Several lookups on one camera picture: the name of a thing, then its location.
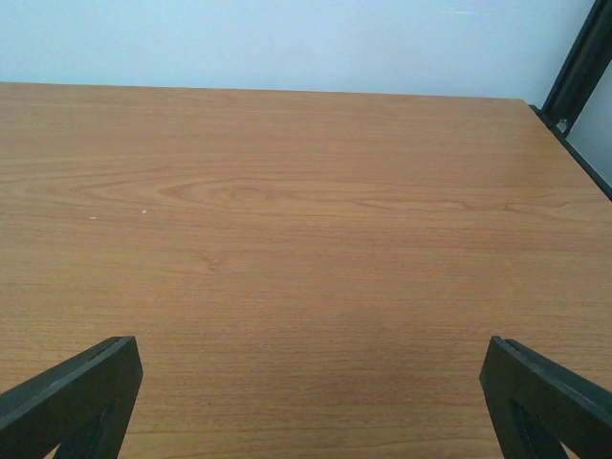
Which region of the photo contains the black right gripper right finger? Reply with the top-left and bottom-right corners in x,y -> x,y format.
479,337 -> 611,458

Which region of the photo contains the black right frame post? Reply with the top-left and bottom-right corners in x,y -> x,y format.
532,0 -> 611,197

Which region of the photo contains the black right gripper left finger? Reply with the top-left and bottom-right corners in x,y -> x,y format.
1,337 -> 143,458

